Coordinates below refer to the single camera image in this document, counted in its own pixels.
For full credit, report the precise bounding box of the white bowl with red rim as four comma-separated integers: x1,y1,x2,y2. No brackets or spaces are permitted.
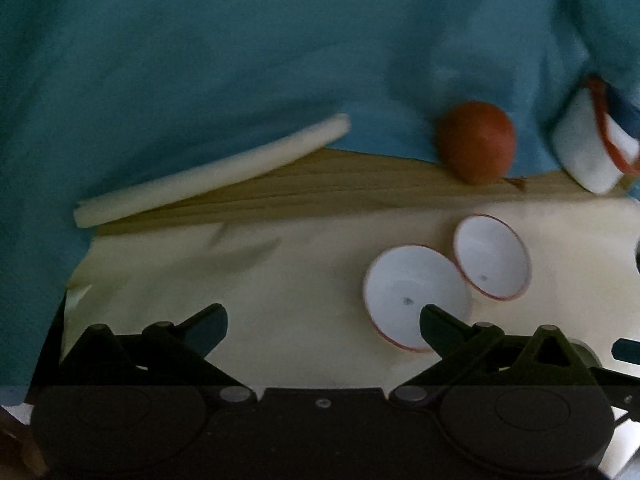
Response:
452,214,532,302
363,245,473,352

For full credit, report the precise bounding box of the white paper roll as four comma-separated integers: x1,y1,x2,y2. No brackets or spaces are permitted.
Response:
73,113,351,228

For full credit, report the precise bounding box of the white bottle with red strap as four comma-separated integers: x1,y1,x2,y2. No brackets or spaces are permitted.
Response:
552,76,640,195

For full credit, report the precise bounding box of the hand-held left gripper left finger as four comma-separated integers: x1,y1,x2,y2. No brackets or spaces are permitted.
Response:
47,303,258,408

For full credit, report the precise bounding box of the wooden board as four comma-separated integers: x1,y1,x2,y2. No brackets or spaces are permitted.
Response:
92,147,631,238

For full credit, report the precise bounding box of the blue cloth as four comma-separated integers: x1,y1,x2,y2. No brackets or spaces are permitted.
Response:
0,0,640,391

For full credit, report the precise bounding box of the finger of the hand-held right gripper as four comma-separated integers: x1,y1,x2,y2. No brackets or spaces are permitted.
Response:
590,366,640,408
612,338,640,361

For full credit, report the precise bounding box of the red ball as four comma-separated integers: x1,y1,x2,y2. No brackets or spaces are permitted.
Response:
434,101,517,185

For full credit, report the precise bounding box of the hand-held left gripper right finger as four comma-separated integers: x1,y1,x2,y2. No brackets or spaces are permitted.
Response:
389,304,598,408

